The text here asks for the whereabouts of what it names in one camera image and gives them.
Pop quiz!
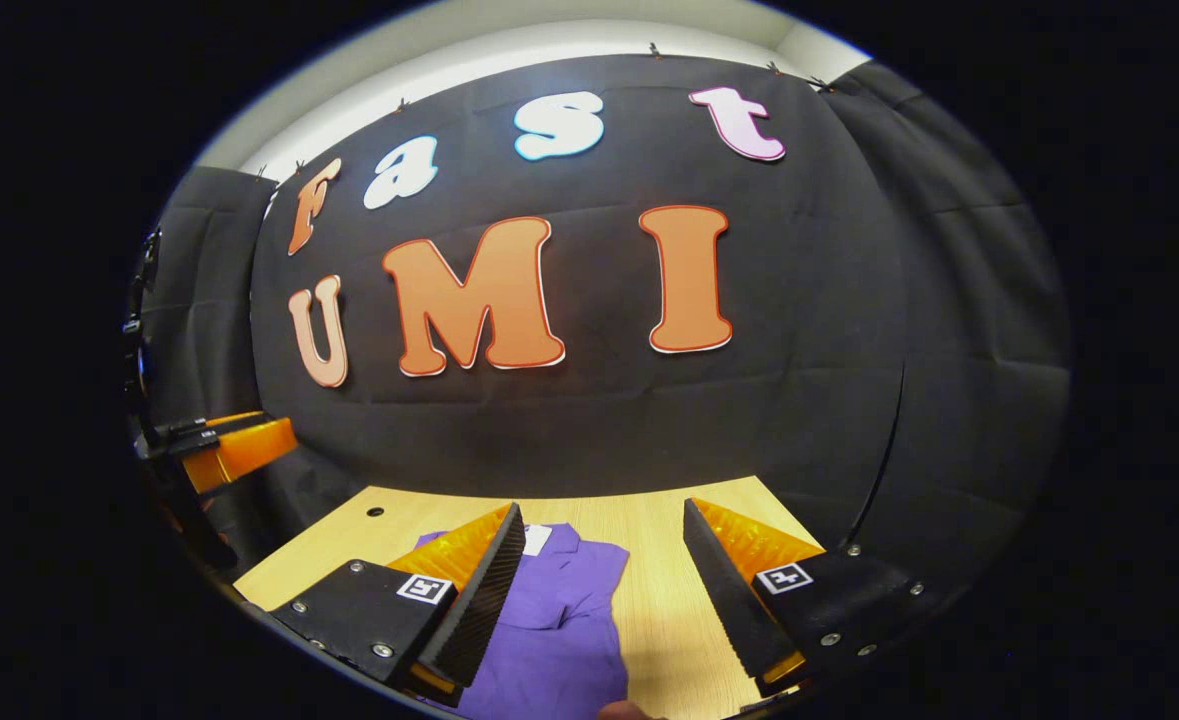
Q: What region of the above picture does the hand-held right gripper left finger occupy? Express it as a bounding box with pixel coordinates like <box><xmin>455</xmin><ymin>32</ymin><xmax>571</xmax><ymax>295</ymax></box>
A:
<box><xmin>269</xmin><ymin>502</ymin><xmax>528</xmax><ymax>691</ymax></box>

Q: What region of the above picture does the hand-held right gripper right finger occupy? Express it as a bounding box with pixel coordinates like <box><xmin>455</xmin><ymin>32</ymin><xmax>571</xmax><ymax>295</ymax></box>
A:
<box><xmin>682</xmin><ymin>497</ymin><xmax>935</xmax><ymax>691</ymax></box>

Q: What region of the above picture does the purple ribbed jacket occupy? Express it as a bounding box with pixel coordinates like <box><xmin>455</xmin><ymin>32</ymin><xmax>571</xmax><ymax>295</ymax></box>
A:
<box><xmin>414</xmin><ymin>522</ymin><xmax>632</xmax><ymax>720</ymax></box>

